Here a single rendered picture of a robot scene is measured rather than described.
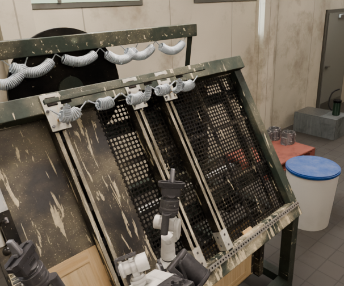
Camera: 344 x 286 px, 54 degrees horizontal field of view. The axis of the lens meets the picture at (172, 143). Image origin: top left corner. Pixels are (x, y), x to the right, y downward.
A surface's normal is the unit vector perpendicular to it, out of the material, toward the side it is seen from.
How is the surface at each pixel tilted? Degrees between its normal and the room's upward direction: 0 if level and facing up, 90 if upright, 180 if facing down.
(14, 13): 90
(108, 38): 90
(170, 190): 78
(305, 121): 90
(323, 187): 94
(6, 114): 59
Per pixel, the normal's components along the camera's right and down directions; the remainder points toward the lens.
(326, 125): -0.76, 0.27
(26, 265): 0.93, -0.15
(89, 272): 0.55, -0.27
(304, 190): -0.56, 0.39
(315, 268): -0.05, -0.93
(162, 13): 0.65, 0.25
